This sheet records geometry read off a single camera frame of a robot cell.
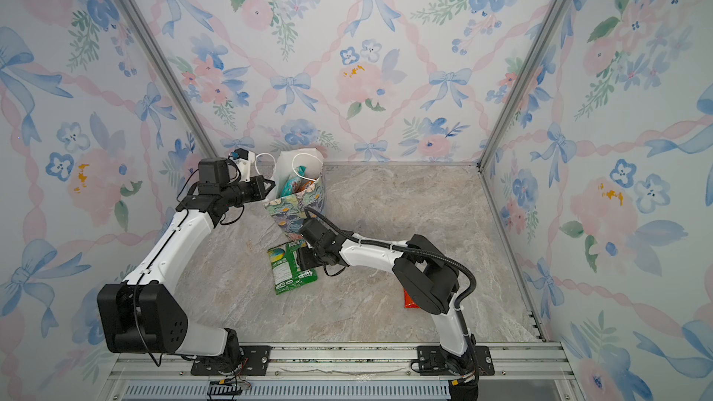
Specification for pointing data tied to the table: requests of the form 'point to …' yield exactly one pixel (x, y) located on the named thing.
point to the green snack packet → (285, 267)
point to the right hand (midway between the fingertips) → (302, 257)
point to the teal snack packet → (297, 182)
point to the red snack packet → (408, 302)
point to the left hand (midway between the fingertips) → (275, 180)
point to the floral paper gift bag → (289, 211)
